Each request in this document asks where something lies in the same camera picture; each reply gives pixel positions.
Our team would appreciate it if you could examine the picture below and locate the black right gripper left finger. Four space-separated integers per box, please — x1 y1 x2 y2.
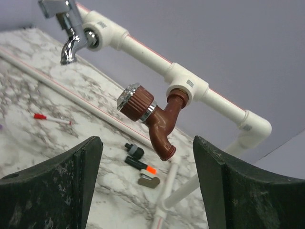
0 136 103 229

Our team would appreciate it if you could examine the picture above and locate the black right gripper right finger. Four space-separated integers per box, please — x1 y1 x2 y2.
193 136 305 229

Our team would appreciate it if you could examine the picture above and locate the brown water faucet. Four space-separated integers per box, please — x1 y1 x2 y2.
117 83 189 161

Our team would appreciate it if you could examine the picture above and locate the grey silver water faucet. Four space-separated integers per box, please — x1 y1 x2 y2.
38 0 99 65

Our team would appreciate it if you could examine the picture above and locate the red white marker pen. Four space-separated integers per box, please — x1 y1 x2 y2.
33 113 72 125

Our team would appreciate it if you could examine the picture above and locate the black orange highlighter marker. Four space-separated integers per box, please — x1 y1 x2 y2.
125 156 157 175

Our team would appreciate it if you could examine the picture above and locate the beige mini stapler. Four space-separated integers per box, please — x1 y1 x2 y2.
137 174 160 189

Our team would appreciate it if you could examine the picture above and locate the dark grey hose nozzle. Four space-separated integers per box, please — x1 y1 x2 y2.
124 143 144 160

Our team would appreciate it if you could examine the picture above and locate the white pvc pipe frame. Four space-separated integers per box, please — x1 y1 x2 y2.
0 3 272 229

